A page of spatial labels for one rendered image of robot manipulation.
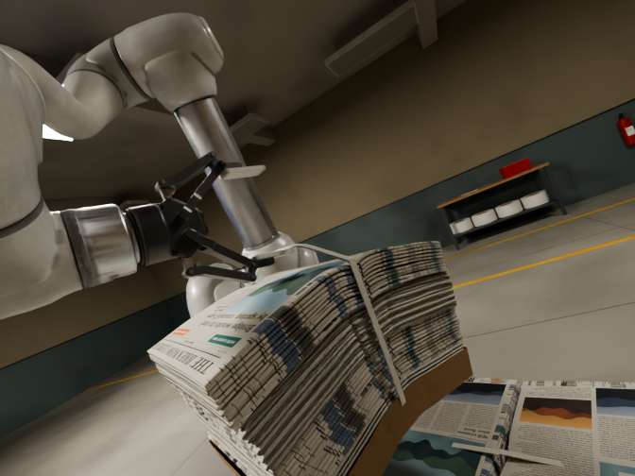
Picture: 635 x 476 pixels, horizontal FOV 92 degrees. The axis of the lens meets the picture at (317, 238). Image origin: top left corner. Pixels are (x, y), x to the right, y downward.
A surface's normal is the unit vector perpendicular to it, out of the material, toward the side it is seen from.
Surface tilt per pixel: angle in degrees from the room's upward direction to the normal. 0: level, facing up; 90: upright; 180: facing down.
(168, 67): 115
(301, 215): 90
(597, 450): 0
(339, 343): 92
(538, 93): 90
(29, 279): 135
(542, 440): 1
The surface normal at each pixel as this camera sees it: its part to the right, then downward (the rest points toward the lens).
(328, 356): 0.58, -0.20
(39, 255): 0.95, 0.22
